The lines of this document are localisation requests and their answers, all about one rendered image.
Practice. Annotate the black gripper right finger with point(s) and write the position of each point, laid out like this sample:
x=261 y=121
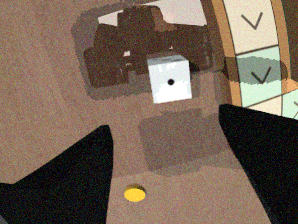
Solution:
x=266 y=146

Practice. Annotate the grey die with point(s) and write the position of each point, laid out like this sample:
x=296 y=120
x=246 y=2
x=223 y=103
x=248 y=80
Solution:
x=170 y=78

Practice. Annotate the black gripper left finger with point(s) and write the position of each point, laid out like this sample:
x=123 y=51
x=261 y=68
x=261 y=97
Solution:
x=73 y=188

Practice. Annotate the yellow round disc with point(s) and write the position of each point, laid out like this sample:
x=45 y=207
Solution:
x=135 y=193

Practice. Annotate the square board game with green tray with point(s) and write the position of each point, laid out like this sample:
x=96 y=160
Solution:
x=256 y=46

